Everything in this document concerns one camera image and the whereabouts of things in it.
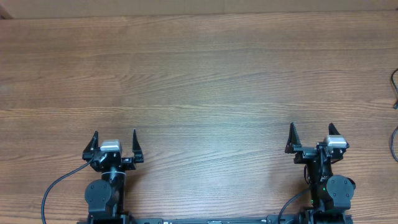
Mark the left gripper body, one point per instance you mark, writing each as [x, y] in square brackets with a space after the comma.
[127, 165]

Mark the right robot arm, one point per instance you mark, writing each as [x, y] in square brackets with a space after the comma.
[330, 194]

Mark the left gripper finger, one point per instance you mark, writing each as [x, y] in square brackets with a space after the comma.
[136, 149]
[93, 144]

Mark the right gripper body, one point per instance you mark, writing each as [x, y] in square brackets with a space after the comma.
[306, 153]

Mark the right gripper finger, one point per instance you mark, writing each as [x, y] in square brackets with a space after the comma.
[293, 143]
[332, 129]

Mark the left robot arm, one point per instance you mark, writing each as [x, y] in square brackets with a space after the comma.
[105, 196]

